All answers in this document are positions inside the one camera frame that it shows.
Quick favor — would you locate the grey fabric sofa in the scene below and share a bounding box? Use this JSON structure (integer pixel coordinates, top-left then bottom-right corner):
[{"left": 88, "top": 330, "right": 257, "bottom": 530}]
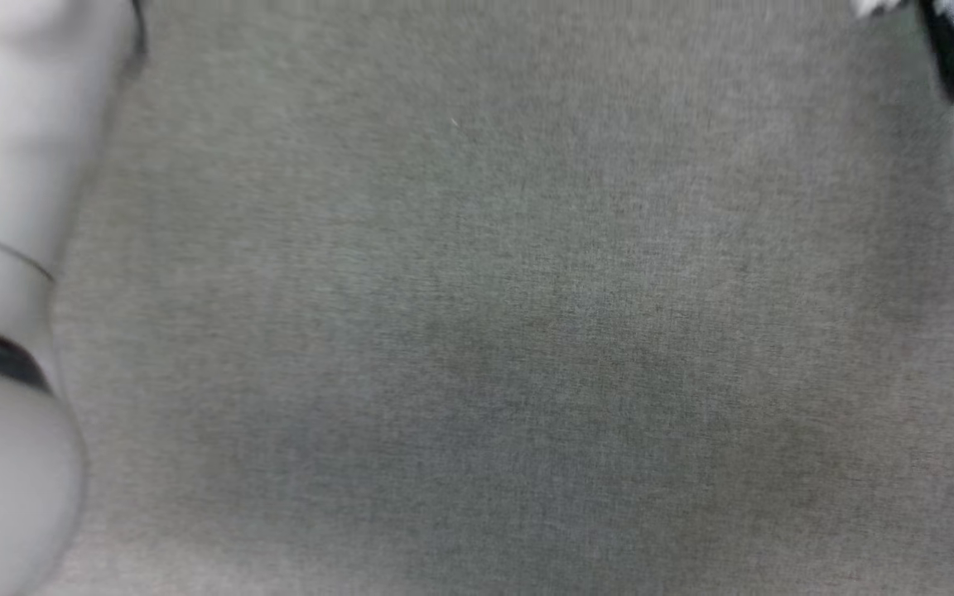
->
[{"left": 30, "top": 0, "right": 954, "bottom": 596}]

